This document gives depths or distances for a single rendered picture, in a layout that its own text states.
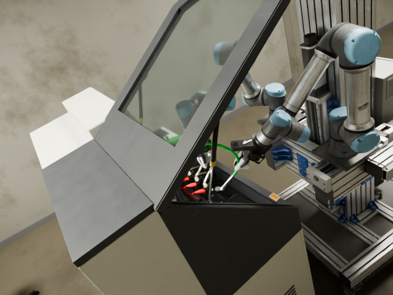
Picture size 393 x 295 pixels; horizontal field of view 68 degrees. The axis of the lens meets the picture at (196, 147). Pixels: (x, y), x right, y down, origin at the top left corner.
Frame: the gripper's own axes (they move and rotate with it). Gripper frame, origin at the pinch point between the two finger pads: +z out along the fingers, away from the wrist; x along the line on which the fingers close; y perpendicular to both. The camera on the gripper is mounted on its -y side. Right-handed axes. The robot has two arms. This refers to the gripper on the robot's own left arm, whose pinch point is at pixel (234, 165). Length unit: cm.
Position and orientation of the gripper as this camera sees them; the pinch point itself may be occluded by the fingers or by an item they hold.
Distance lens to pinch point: 141.2
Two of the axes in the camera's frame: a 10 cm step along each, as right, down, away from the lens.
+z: -4.3, 6.4, 6.4
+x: -0.7, -7.3, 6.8
